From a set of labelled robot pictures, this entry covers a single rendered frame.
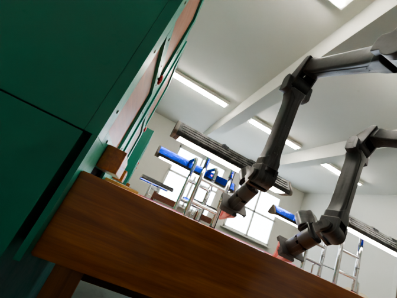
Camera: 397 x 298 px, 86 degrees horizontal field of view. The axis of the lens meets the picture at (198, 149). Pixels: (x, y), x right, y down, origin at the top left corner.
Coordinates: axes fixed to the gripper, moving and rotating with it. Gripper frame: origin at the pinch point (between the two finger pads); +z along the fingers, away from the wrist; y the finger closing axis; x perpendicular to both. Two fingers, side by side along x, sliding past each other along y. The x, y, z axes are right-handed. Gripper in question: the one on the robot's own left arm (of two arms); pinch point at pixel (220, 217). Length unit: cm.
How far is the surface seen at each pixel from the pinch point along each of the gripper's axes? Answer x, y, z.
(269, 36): -234, -24, -63
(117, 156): 8.1, 43.4, -12.1
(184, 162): -59, 12, 28
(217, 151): -20.1, 11.0, -13.8
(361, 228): -21, -76, -15
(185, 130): -21.4, 27.2, -13.9
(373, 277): -201, -485, 169
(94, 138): 19, 48, -24
